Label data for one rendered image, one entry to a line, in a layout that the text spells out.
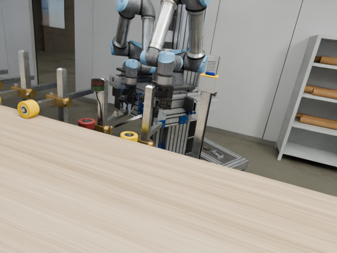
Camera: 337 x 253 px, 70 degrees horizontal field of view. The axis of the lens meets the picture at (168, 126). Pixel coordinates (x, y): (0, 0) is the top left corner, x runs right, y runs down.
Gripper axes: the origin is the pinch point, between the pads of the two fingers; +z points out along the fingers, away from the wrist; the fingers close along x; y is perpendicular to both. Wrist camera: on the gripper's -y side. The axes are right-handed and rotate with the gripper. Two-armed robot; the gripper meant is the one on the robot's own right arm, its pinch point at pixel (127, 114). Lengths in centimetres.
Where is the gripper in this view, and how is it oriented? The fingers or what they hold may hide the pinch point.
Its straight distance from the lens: 161.8
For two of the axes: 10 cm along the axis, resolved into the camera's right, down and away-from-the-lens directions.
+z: -1.3, 9.3, 3.6
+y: 3.3, -3.0, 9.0
